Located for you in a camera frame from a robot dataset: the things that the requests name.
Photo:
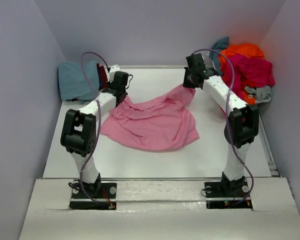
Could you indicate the magenta t shirt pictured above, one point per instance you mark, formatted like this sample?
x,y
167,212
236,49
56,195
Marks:
x,y
241,71

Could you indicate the orange t shirt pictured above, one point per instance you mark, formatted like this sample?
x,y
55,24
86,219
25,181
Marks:
x,y
248,50

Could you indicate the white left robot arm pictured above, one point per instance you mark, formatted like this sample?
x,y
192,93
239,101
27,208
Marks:
x,y
81,131

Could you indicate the grey t shirt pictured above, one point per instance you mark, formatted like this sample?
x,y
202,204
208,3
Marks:
x,y
260,94

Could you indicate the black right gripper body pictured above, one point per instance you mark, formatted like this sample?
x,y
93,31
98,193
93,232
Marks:
x,y
188,81

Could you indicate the folded light blue t shirt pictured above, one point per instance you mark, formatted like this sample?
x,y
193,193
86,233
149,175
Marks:
x,y
72,83

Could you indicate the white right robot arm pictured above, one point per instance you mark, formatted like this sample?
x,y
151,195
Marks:
x,y
242,126

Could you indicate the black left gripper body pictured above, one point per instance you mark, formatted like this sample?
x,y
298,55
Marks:
x,y
125,94

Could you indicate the teal t shirt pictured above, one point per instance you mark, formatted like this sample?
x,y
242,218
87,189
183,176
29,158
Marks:
x,y
219,45

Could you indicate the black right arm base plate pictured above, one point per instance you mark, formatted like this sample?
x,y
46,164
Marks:
x,y
216,198

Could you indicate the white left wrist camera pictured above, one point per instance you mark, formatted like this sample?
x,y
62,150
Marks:
x,y
113,70

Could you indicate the folded dark red t shirt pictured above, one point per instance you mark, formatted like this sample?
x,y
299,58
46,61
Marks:
x,y
103,76

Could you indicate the pink t shirt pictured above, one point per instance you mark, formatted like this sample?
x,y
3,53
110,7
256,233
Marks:
x,y
160,124

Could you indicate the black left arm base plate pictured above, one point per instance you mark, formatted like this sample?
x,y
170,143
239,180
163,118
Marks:
x,y
104,198

